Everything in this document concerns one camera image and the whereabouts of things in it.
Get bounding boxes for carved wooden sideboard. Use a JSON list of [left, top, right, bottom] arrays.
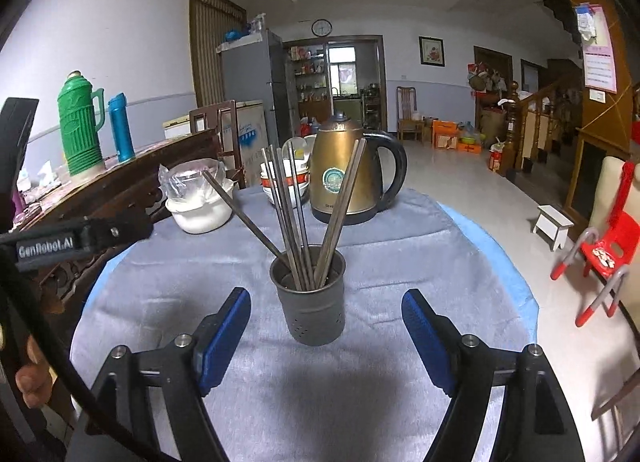
[[10, 129, 223, 313]]

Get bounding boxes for clear plastic bag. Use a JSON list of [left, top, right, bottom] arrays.
[[158, 158, 228, 207]]

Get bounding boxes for person's left hand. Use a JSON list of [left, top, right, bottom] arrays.
[[15, 336, 55, 410]]

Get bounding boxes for grey refrigerator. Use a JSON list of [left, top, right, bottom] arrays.
[[216, 29, 291, 163]]

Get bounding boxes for gold electric kettle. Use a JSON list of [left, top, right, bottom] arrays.
[[307, 112, 408, 227]]

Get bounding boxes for blue table cover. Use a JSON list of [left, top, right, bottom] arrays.
[[82, 204, 540, 343]]

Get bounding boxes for white enamel basin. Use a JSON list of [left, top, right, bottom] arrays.
[[165, 179, 236, 235]]

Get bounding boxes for dark wooden chair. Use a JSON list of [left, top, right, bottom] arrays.
[[189, 99, 246, 190]]

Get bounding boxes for orange cardboard box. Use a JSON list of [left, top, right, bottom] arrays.
[[431, 119, 459, 150]]

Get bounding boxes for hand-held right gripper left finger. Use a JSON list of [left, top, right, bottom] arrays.
[[65, 287, 252, 462]]

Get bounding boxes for hanging cloth bags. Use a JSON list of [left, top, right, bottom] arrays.
[[467, 62, 508, 95]]

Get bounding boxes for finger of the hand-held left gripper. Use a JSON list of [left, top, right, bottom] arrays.
[[75, 214, 153, 250]]

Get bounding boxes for brown wooden door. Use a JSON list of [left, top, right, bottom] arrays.
[[188, 0, 247, 110]]

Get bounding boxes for brown high-back chair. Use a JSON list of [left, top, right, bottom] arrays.
[[396, 86, 426, 143]]

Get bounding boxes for red patterned bowl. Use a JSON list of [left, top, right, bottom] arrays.
[[261, 174, 309, 187]]

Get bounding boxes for grey metal chopstick holder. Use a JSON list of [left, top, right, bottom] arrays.
[[269, 246, 347, 347]]

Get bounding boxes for plain white bowl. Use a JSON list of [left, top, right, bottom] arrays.
[[260, 161, 311, 177]]

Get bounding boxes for blue thermos bottle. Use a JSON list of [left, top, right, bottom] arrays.
[[107, 93, 137, 163]]

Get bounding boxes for black cable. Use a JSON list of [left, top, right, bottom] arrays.
[[0, 247, 173, 462]]

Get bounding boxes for framed wall picture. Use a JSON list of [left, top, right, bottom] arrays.
[[418, 36, 446, 67]]

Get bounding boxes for bundle of dark chopsticks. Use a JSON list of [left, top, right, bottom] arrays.
[[201, 138, 368, 291]]

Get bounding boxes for green thermos flask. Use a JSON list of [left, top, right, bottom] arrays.
[[56, 70, 106, 177]]

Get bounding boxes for wooden display shelf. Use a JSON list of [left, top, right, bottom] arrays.
[[289, 44, 328, 115]]

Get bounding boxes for white porcelain bowl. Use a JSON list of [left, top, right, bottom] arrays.
[[263, 184, 307, 207]]

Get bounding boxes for red child chair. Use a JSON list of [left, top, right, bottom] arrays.
[[550, 212, 640, 327]]

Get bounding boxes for pink wall calendar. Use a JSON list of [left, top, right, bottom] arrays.
[[574, 2, 618, 92]]

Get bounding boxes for white footstool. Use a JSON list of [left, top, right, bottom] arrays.
[[532, 204, 575, 251]]

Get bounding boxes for wooden stair banister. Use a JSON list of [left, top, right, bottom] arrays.
[[500, 80, 586, 175]]

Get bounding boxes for grey tablecloth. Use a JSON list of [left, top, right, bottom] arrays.
[[70, 186, 540, 462]]

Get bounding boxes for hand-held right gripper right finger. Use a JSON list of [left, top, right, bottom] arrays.
[[401, 288, 586, 462]]

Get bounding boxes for cream cushioned chair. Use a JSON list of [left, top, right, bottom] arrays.
[[587, 156, 640, 425]]

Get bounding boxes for white chest freezer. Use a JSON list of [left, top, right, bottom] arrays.
[[161, 99, 267, 177]]

